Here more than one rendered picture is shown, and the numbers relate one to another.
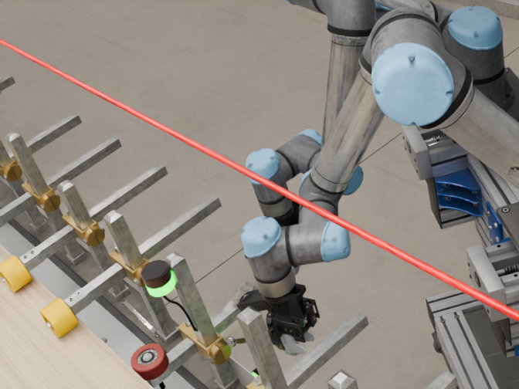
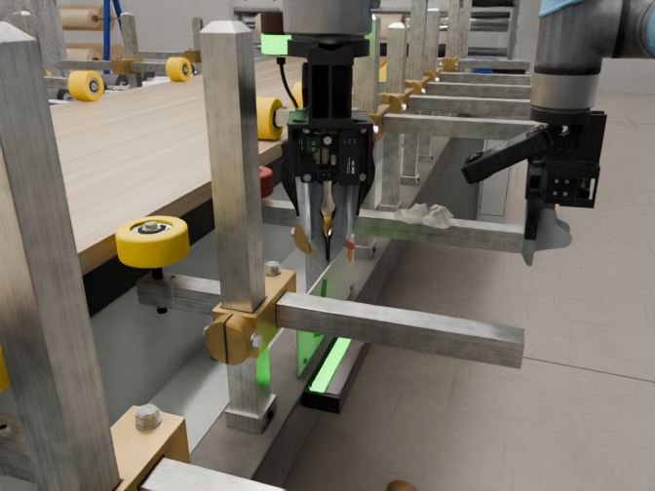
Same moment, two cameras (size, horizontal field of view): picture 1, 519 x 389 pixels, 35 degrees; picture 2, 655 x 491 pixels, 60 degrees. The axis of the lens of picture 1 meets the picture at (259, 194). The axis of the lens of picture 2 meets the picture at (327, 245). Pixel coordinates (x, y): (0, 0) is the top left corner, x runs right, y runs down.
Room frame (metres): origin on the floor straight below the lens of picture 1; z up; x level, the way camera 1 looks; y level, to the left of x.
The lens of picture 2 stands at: (0.82, -0.35, 1.14)
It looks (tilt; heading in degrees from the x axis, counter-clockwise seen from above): 23 degrees down; 47
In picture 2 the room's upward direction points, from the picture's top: straight up
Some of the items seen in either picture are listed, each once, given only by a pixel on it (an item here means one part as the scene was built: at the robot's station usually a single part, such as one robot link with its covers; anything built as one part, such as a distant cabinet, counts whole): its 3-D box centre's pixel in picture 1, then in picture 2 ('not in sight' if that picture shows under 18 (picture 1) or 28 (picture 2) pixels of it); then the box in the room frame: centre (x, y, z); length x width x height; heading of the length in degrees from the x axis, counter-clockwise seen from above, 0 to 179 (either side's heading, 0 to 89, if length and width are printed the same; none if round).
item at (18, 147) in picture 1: (47, 201); (414, 94); (1.98, 0.58, 0.93); 0.04 x 0.04 x 0.48; 29
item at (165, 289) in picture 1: (160, 282); (285, 43); (1.31, 0.25, 1.10); 0.06 x 0.06 x 0.02
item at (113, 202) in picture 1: (90, 218); (412, 101); (1.82, 0.45, 0.95); 0.50 x 0.04 x 0.04; 119
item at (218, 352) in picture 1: (204, 341); (323, 221); (1.35, 0.23, 0.85); 0.14 x 0.06 x 0.05; 29
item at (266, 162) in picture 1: (267, 174); (576, 22); (1.51, -0.03, 1.12); 0.09 x 0.08 x 0.11; 117
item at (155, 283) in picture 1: (156, 274); (284, 22); (1.31, 0.25, 1.12); 0.06 x 0.06 x 0.02
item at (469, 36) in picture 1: (473, 40); not in sight; (1.65, -0.59, 1.21); 0.13 x 0.12 x 0.14; 27
